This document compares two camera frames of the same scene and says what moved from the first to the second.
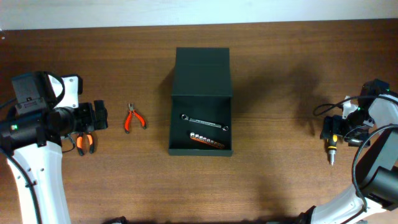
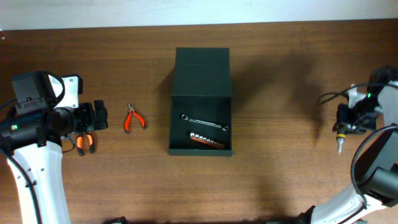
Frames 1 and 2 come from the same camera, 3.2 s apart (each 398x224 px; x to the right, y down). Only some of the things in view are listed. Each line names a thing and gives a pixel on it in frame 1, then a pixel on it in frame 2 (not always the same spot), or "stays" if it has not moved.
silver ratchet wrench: (185, 117) stays
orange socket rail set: (196, 137) stays
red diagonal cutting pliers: (127, 124) stays
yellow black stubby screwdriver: (332, 147) → (341, 136)
